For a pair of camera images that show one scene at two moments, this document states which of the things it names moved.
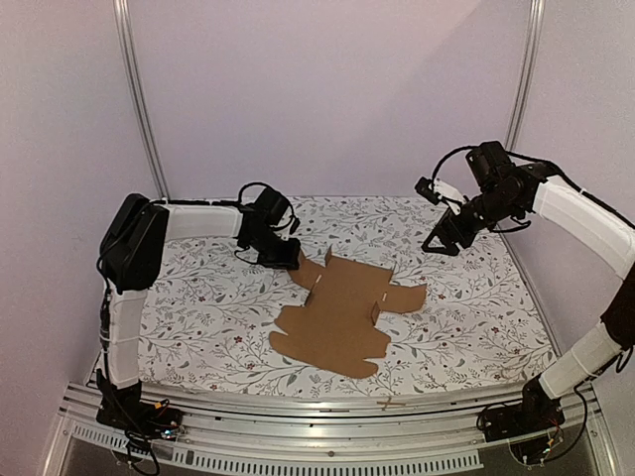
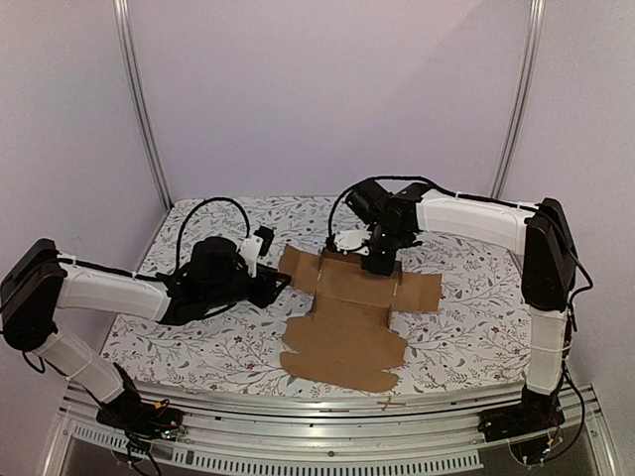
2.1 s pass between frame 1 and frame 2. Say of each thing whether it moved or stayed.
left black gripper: moved
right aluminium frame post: stayed
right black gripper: moved
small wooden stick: stayed
